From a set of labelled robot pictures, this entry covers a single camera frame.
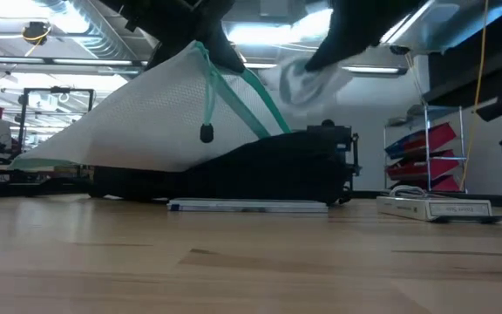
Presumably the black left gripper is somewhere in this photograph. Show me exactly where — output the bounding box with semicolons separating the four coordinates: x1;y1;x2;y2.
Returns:
98;0;247;73

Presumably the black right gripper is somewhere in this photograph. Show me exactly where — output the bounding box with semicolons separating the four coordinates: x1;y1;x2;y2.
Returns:
305;0;426;73

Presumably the white mesh teal-trimmed pouch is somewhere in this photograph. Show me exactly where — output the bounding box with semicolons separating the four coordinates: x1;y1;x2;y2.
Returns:
9;40;294;174

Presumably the black backpack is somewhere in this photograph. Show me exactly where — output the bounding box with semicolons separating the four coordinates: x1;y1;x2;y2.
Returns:
89;119;363;206

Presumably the white blue-edged case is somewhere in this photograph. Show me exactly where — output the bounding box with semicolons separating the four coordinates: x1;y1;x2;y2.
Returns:
166;198;329;214

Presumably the long ceiling light bar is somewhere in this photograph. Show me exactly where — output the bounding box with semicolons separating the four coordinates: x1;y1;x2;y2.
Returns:
0;55;152;67
244;62;403;75

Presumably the red paper tray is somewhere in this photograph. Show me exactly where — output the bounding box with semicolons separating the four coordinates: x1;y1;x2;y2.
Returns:
385;150;460;181
429;174;461;193
384;122;458;160

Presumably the black metal bar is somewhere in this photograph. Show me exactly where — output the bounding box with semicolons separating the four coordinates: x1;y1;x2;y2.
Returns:
423;0;502;123

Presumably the playing card box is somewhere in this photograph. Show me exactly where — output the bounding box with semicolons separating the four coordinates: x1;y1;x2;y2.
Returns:
376;195;502;225

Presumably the silver ribbed ventilation duct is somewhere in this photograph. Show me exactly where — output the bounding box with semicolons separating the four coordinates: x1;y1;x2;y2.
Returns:
31;0;165;88

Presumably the black background rig frame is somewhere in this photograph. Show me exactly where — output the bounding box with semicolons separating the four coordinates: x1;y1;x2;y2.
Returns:
17;85;96;145

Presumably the chrome wire shelf rack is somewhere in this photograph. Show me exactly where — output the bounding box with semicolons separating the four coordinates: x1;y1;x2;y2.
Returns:
383;103;469;194

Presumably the yellow hanging cable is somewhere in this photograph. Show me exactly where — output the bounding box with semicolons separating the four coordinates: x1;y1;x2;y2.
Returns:
458;0;491;191

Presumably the black yellow cable reel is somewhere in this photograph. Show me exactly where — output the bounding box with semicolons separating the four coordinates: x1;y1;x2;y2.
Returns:
21;20;52;47

